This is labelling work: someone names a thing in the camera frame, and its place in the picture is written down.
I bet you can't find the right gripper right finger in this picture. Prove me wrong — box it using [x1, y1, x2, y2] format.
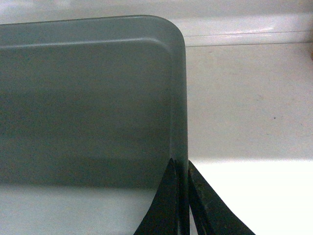
[188, 162, 254, 235]

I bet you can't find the grey rectangular serving tray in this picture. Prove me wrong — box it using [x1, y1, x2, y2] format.
[0, 16, 189, 235]

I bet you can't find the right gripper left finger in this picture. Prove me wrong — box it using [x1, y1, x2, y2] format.
[135, 159, 179, 235]

